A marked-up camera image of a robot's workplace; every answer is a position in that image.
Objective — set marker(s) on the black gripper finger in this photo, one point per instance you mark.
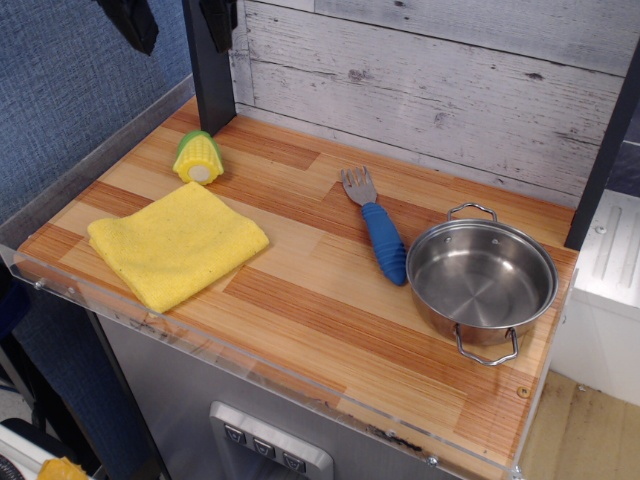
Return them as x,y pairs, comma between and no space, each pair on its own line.
221,19
134,20

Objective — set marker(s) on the yellow green toy corn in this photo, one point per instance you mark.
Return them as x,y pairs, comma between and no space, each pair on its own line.
198,158

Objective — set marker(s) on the stainless steel pot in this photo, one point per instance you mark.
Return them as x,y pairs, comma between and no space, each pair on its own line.
481,283

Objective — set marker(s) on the yellow folded cloth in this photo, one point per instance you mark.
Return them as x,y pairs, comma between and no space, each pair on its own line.
176,246

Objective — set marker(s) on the clear acrylic table guard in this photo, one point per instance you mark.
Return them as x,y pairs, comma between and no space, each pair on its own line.
308,341

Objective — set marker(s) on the silver button control panel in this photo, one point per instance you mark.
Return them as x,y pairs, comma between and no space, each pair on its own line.
265,445

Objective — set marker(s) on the white appliance at right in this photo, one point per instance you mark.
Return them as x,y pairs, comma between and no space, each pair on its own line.
597,341

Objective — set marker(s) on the black left vertical post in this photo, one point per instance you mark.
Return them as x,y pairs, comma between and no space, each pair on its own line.
211,72

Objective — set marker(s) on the black vertical post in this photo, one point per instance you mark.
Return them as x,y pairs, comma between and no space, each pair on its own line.
611,143
211,72

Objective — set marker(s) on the blue handled fork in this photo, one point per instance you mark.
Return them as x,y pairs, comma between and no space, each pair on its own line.
388,247

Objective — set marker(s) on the black right vertical post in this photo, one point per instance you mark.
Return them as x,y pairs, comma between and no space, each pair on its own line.
611,143

